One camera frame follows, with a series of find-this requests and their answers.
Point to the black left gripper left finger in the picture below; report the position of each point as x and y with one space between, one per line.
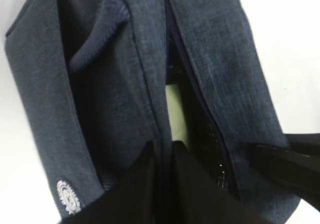
135 198

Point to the green lid glass container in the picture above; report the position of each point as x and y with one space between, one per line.
177 119

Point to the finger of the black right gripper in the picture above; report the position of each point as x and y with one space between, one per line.
297 171

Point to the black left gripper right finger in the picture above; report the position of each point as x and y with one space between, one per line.
199 200

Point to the dark blue lunch bag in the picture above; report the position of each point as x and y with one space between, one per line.
92 77

